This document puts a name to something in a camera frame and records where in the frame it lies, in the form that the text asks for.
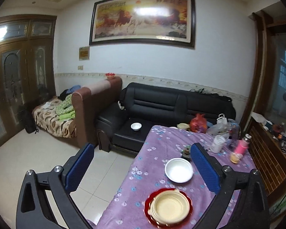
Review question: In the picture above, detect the cream plastic bowl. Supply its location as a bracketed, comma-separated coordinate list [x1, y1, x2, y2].
[147, 189, 191, 226]

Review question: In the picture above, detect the white foam bowl large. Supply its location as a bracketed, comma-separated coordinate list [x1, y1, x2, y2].
[165, 158, 194, 184]

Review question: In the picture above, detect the large red scalloped plate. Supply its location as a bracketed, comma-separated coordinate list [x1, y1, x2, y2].
[144, 188, 193, 228]

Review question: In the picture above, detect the bagged pastry snack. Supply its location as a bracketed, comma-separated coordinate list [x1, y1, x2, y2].
[230, 152, 243, 164]

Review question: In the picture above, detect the pink knit-sleeved thermos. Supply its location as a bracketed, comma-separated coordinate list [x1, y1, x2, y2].
[234, 134, 252, 158]

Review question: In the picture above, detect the white plastic jar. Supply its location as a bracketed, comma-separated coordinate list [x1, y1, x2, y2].
[210, 135, 226, 154]

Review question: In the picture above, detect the black pot with cork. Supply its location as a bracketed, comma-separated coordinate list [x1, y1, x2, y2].
[181, 145, 192, 162]

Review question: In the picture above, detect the wooden sideboard cabinet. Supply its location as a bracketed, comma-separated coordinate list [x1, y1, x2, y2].
[241, 10, 286, 206]

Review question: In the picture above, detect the patterned bed cushion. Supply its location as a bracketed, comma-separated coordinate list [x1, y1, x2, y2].
[32, 97, 77, 138]

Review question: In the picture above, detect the purple floral tablecloth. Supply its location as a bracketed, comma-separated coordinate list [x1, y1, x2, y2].
[87, 124, 257, 229]

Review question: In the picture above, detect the red plastic bag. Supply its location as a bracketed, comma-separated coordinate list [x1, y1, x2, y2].
[190, 113, 208, 133]

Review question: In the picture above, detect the brown armchair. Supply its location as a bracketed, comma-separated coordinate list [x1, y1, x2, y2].
[71, 77, 122, 147]

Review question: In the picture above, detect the small white bowl on sofa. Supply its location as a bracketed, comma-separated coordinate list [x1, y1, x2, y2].
[131, 123, 142, 131]

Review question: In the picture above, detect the black leather sofa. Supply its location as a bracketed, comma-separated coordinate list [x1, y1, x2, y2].
[96, 82, 236, 153]

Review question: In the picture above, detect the wooden glass door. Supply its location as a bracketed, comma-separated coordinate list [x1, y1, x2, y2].
[0, 15, 57, 147]

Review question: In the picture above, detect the framed horse painting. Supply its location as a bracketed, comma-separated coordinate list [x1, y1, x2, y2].
[89, 0, 196, 48]

